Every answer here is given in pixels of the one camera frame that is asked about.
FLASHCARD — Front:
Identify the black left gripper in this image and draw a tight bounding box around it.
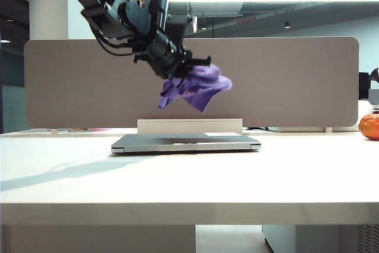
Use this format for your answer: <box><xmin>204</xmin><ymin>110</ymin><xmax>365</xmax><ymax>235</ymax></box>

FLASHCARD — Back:
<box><xmin>132</xmin><ymin>31</ymin><xmax>212</xmax><ymax>88</ymax></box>

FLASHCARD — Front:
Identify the purple cloth rag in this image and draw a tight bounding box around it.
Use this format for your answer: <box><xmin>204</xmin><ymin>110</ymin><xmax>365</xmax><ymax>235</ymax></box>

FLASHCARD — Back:
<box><xmin>156</xmin><ymin>63</ymin><xmax>233</xmax><ymax>114</ymax></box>

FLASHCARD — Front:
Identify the silver closed laptop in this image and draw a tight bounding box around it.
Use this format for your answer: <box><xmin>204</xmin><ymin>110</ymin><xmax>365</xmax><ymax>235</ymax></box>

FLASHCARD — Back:
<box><xmin>111</xmin><ymin>133</ymin><xmax>262</xmax><ymax>155</ymax></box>

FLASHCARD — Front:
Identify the grey-brown fabric desk divider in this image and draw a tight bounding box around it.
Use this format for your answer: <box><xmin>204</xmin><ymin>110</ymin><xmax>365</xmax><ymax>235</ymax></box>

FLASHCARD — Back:
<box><xmin>23</xmin><ymin>36</ymin><xmax>360</xmax><ymax>130</ymax></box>

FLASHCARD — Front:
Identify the black computer monitor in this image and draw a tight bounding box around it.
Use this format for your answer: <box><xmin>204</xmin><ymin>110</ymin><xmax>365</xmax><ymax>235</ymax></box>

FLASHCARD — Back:
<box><xmin>359</xmin><ymin>68</ymin><xmax>379</xmax><ymax>101</ymax></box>

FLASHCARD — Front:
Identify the orange fruit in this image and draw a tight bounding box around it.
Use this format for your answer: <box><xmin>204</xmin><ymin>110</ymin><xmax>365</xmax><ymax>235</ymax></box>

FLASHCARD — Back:
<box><xmin>358</xmin><ymin>113</ymin><xmax>379</xmax><ymax>141</ymax></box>

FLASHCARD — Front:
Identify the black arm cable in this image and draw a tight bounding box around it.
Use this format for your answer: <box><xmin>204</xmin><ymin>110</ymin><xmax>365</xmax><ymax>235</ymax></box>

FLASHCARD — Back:
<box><xmin>88</xmin><ymin>24</ymin><xmax>140</xmax><ymax>57</ymax></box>

